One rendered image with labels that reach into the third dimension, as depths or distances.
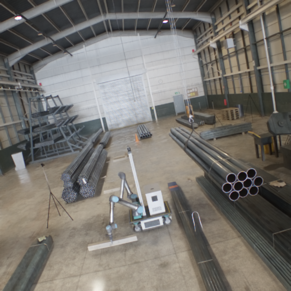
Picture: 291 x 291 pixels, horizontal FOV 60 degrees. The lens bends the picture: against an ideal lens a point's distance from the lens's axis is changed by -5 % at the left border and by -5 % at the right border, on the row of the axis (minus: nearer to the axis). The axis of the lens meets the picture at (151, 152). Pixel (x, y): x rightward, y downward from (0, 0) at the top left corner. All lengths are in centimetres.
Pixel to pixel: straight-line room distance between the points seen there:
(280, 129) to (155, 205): 403
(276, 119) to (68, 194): 664
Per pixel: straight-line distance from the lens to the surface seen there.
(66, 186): 878
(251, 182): 428
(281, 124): 776
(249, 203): 544
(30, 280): 545
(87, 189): 883
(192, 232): 521
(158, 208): 576
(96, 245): 557
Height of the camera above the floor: 282
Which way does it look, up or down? 12 degrees down
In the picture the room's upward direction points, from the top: 12 degrees counter-clockwise
